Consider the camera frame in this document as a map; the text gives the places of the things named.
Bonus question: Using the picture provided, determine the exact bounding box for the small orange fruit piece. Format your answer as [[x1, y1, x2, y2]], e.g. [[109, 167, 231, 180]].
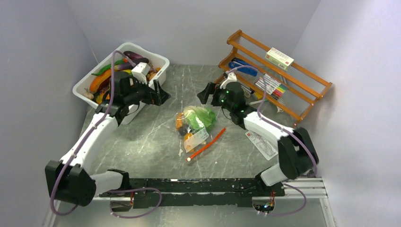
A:
[[183, 132, 193, 142]]

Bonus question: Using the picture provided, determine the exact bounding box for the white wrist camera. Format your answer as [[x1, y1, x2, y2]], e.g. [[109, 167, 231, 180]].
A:
[[220, 72, 237, 89], [131, 62, 150, 84]]

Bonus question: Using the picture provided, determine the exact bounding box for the clear zip bag orange zipper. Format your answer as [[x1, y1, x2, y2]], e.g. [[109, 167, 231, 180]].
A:
[[176, 107, 227, 162]]

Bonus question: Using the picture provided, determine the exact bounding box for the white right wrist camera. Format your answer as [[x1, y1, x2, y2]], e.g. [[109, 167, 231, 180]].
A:
[[220, 72, 237, 89]]

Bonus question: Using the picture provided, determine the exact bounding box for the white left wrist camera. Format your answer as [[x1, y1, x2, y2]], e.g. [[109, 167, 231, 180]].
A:
[[131, 62, 150, 84]]

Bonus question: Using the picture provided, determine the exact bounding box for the white box on rack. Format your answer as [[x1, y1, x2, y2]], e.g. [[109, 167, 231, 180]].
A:
[[265, 48, 294, 71]]

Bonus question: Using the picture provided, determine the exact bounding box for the orange wooden rack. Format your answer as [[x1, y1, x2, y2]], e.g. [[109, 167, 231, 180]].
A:
[[218, 30, 332, 126]]

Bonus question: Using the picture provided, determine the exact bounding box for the green napa cabbage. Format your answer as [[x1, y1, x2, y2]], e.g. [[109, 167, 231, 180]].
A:
[[183, 105, 216, 132]]

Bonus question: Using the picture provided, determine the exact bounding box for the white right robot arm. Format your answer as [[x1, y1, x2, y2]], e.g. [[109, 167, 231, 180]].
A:
[[197, 82, 319, 196]]

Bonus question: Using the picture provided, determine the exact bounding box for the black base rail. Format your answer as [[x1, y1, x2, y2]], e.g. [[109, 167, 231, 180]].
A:
[[98, 175, 285, 209]]

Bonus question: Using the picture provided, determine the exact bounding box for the white garlic bulb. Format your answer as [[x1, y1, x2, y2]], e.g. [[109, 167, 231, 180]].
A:
[[83, 88, 94, 100]]

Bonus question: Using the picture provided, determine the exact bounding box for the white plastic food bin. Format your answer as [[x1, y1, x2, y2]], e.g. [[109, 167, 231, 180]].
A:
[[72, 42, 170, 125]]

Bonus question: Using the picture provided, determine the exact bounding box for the coloured marker pen set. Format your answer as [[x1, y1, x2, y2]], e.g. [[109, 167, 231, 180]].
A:
[[255, 74, 288, 100]]

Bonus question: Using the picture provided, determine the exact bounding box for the dark purple eggplant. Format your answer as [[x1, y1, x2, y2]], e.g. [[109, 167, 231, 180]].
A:
[[114, 51, 149, 71]]

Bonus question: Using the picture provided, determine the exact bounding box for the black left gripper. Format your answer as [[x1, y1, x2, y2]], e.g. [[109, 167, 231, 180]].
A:
[[124, 75, 170, 106]]

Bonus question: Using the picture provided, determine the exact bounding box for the white printed leaflet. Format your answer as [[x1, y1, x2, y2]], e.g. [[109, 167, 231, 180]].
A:
[[245, 131, 278, 161]]

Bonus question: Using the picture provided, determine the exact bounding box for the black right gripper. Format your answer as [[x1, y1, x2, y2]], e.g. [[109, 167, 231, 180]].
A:
[[197, 82, 234, 112]]

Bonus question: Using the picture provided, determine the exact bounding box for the green chili pepper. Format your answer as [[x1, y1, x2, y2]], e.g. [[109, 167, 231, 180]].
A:
[[92, 60, 124, 76]]

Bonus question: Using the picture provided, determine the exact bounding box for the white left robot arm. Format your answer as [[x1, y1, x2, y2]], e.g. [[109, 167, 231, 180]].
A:
[[45, 71, 170, 207]]

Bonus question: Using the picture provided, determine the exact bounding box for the blue stapler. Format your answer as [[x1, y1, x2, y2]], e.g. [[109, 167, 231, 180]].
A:
[[228, 57, 258, 77]]

